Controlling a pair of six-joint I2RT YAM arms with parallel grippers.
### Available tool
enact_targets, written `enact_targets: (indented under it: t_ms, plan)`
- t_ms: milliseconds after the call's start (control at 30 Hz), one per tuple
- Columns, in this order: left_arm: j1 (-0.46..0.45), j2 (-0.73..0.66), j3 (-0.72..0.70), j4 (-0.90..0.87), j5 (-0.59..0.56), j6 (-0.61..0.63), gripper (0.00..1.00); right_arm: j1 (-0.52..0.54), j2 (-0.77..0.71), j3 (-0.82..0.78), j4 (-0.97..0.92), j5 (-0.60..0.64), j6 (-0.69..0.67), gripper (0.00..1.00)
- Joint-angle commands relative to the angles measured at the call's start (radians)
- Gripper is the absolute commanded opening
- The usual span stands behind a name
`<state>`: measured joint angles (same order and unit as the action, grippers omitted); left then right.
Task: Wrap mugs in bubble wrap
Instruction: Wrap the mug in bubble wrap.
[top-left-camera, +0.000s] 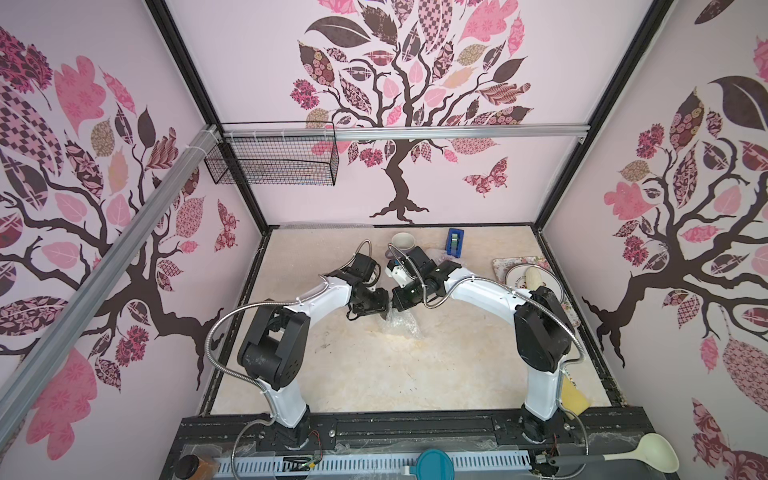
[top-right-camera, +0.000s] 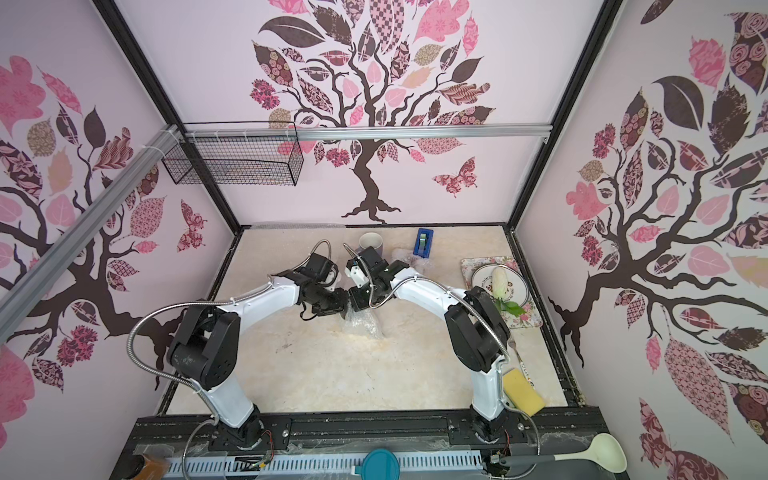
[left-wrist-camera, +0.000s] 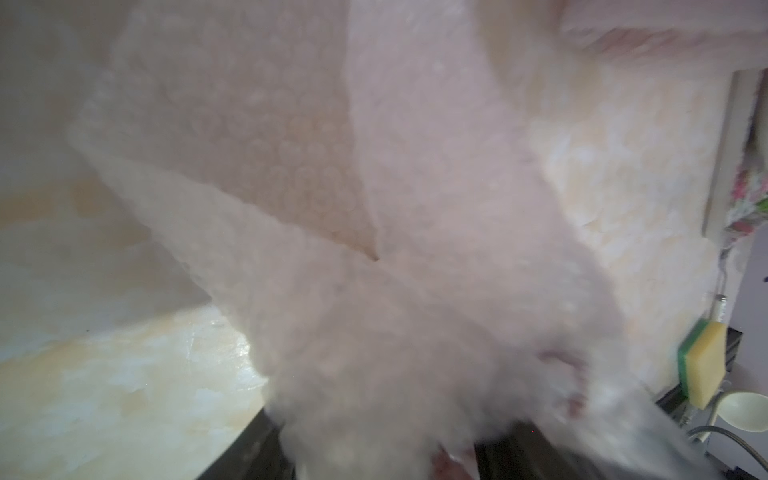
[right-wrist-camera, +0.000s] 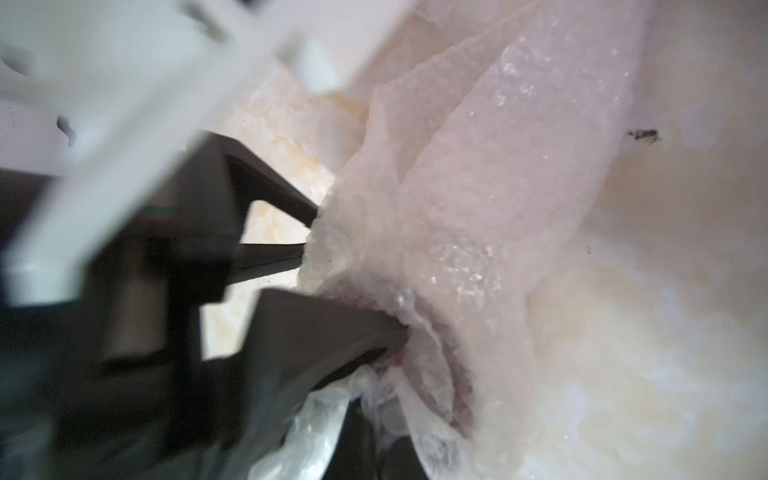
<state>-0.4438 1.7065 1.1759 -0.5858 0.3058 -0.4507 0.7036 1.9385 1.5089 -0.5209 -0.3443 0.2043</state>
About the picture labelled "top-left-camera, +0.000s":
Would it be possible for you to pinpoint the blue tape dispenser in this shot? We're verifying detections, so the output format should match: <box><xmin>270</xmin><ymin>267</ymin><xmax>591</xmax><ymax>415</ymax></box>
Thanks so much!
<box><xmin>445</xmin><ymin>228</ymin><xmax>465</xmax><ymax>258</ymax></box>

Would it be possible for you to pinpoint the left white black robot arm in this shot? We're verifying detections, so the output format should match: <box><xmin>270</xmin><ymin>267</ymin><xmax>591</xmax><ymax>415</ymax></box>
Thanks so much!
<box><xmin>237</xmin><ymin>276</ymin><xmax>390</xmax><ymax>428</ymax></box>

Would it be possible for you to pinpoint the lavender mug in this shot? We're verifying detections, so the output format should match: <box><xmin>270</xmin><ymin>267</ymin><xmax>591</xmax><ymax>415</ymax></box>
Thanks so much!
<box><xmin>391</xmin><ymin>232</ymin><xmax>417</xmax><ymax>253</ymax></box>

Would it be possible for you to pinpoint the left flexible metal conduit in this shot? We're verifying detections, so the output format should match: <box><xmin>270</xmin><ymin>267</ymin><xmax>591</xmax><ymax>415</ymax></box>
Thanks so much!
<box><xmin>204</xmin><ymin>240</ymin><xmax>378</xmax><ymax>423</ymax></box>

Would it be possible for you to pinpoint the flexible metal conduit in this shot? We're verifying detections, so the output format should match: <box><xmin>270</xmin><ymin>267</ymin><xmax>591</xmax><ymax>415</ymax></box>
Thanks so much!
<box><xmin>386</xmin><ymin>242</ymin><xmax>586</xmax><ymax>385</ymax></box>
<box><xmin>204</xmin><ymin>240</ymin><xmax>378</xmax><ymax>423</ymax></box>

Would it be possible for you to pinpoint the floral square placemat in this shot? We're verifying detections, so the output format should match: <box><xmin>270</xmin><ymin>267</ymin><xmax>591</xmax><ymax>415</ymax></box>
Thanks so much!
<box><xmin>491</xmin><ymin>256</ymin><xmax>581</xmax><ymax>328</ymax></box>

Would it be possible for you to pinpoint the round white plate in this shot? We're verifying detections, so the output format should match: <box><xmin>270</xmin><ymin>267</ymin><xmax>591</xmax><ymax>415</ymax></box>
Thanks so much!
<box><xmin>505</xmin><ymin>264</ymin><xmax>564</xmax><ymax>302</ymax></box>

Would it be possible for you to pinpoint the white artificial rose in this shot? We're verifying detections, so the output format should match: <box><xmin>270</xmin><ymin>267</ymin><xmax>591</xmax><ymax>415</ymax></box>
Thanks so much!
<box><xmin>525</xmin><ymin>265</ymin><xmax>546</xmax><ymax>291</ymax></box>

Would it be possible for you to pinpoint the right flexible metal conduit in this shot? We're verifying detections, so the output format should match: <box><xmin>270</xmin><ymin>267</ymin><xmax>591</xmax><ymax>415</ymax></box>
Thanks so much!
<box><xmin>386</xmin><ymin>242</ymin><xmax>586</xmax><ymax>385</ymax></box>

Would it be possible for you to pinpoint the teal round lid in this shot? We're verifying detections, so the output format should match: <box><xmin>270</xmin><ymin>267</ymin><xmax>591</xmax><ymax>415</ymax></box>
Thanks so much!
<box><xmin>402</xmin><ymin>449</ymin><xmax>455</xmax><ymax>480</ymax></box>

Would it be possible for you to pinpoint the yellow green sponge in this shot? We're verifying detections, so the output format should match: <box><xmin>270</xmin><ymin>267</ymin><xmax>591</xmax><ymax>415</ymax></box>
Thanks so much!
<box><xmin>561</xmin><ymin>377</ymin><xmax>591</xmax><ymax>416</ymax></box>

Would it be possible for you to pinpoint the brown jar black lid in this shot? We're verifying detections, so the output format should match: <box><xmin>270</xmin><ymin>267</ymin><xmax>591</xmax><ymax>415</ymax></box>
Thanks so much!
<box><xmin>173</xmin><ymin>454</ymin><xmax>219</xmax><ymax>480</ymax></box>

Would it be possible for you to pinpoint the cream plastic ladle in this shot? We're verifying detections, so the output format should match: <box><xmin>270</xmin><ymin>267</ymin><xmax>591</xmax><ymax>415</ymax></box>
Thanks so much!
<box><xmin>547</xmin><ymin>433</ymin><xmax>680</xmax><ymax>474</ymax></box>

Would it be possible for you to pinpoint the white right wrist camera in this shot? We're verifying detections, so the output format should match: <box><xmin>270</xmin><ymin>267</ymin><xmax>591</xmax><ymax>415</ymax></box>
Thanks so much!
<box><xmin>385</xmin><ymin>260</ymin><xmax>414</xmax><ymax>287</ymax></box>

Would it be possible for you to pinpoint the black wire basket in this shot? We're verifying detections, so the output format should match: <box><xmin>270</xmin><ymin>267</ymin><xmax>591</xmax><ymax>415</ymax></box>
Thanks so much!
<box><xmin>205</xmin><ymin>120</ymin><xmax>340</xmax><ymax>186</ymax></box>

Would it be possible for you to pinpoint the rear aluminium frame bar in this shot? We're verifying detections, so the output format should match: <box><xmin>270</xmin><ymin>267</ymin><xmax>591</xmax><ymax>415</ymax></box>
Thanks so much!
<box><xmin>223</xmin><ymin>123</ymin><xmax>590</xmax><ymax>141</ymax></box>

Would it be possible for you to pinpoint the aluminium frame bar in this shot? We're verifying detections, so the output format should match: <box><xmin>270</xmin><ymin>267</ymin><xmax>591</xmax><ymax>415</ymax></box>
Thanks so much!
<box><xmin>1</xmin><ymin>126</ymin><xmax>220</xmax><ymax>445</ymax></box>
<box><xmin>223</xmin><ymin>123</ymin><xmax>590</xmax><ymax>141</ymax></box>

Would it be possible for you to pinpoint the white slotted cable duct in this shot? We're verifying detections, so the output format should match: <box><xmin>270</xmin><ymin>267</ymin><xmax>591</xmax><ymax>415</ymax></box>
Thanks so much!
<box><xmin>214</xmin><ymin>450</ymin><xmax>531</xmax><ymax>479</ymax></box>

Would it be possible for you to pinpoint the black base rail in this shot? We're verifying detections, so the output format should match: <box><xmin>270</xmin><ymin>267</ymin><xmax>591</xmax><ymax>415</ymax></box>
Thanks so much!
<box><xmin>159</xmin><ymin>407</ymin><xmax>662</xmax><ymax>479</ymax></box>

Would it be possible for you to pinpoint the left aluminium frame bar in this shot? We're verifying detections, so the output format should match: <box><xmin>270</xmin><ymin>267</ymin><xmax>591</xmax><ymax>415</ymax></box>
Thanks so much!
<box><xmin>1</xmin><ymin>126</ymin><xmax>220</xmax><ymax>445</ymax></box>

